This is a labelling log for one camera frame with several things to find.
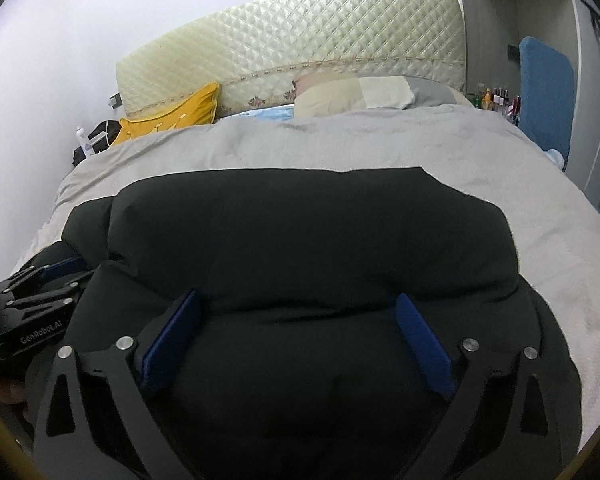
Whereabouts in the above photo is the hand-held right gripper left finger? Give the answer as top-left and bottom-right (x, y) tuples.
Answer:
(32, 289), (203, 480)

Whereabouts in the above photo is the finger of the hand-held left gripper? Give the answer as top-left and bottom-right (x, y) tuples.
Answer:
(7, 269), (99, 312)
(7, 255), (88, 291)

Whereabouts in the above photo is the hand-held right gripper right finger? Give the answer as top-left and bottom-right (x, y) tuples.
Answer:
(395, 292), (568, 480)

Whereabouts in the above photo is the black puffer jacket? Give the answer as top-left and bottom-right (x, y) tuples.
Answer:
(25, 166), (583, 480)

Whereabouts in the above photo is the person's left hand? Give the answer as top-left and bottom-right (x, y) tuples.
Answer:
(0, 367), (28, 406)

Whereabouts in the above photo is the black bag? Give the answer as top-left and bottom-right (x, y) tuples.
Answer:
(72, 120), (122, 166)

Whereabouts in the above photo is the bed with grey cover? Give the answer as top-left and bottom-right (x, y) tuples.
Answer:
(7, 102), (600, 441)

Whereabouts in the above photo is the yellow pillow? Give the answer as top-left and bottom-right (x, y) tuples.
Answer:
(111, 82), (222, 147)

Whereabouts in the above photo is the light blue sheet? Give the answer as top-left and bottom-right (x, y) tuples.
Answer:
(220, 105), (301, 122)

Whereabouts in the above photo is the group of small bottles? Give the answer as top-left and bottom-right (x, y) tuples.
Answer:
(465, 82), (523, 126)

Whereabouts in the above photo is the patchwork pillow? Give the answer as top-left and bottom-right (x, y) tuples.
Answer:
(292, 72), (473, 118)

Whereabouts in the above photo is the blue padded panel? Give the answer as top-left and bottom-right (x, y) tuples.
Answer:
(519, 36), (577, 171)

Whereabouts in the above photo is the cream quilted headboard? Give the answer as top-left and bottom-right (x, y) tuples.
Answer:
(116, 0), (468, 121)

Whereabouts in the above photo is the grey white wardrobe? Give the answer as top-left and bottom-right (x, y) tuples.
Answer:
(455, 0), (600, 211)

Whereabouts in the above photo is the yellow strap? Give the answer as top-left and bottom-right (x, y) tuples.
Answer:
(0, 395), (36, 480)

